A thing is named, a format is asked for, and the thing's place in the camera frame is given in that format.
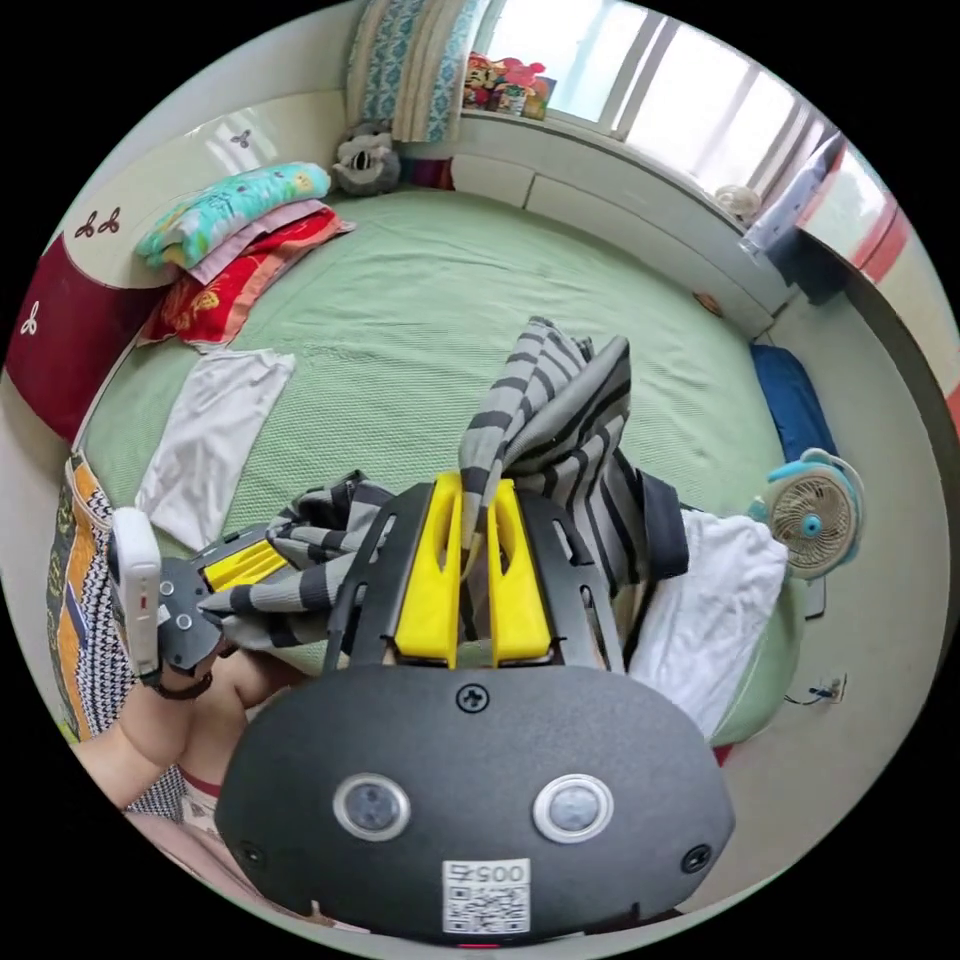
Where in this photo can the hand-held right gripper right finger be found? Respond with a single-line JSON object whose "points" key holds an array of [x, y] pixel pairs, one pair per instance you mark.
{"points": [[517, 592]]}

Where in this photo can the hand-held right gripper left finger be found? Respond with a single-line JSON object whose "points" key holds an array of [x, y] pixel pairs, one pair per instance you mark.
{"points": [[429, 585]]}

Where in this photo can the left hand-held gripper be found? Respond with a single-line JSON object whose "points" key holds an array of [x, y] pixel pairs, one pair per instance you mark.
{"points": [[187, 615]]}

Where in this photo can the black and gray striped t-shirt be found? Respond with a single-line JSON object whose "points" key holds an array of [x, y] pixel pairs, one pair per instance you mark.
{"points": [[540, 420]]}

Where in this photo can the person's left forearm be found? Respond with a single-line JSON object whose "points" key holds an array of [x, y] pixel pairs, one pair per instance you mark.
{"points": [[142, 739]]}

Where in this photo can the person's left hand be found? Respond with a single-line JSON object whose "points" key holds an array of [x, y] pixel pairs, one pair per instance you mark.
{"points": [[251, 684]]}

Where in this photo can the white folded garment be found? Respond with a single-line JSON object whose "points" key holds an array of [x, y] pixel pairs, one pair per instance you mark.
{"points": [[210, 442]]}

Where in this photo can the person's body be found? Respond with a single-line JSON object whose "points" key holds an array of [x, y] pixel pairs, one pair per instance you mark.
{"points": [[82, 585]]}

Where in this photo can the white crumpled garment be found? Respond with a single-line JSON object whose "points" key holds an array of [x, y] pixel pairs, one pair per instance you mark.
{"points": [[705, 600]]}

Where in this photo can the red floral pillow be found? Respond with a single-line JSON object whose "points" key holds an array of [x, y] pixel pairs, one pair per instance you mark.
{"points": [[225, 292]]}

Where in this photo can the bed with green sheet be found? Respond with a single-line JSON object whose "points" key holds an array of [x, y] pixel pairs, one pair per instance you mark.
{"points": [[450, 300]]}

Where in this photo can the cream and maroon headboard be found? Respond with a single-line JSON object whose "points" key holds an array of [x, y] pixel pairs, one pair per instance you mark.
{"points": [[67, 330]]}

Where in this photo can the small blue table fan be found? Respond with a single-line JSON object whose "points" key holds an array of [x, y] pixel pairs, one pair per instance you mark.
{"points": [[814, 517]]}

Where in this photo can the pink pillow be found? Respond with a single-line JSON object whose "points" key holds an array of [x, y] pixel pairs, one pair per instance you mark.
{"points": [[262, 234]]}

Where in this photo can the blue cushion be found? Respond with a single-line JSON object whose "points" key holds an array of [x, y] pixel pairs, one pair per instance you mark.
{"points": [[795, 405]]}

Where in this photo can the teal floral folded quilt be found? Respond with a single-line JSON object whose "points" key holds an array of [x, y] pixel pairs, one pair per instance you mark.
{"points": [[232, 202]]}

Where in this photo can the white window bench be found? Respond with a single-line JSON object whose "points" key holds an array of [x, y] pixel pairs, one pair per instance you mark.
{"points": [[615, 195]]}

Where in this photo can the gray plush toy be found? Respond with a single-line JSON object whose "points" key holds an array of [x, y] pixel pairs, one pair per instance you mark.
{"points": [[367, 159]]}

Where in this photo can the colourful toys on sill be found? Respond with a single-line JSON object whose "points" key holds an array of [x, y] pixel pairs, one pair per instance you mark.
{"points": [[510, 88]]}

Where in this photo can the teal patterned curtain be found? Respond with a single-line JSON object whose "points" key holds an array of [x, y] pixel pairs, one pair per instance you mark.
{"points": [[412, 67]]}

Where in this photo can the window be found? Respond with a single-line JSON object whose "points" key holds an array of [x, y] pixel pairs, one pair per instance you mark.
{"points": [[675, 75]]}

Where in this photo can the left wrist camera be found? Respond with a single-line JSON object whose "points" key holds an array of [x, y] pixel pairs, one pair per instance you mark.
{"points": [[135, 592]]}

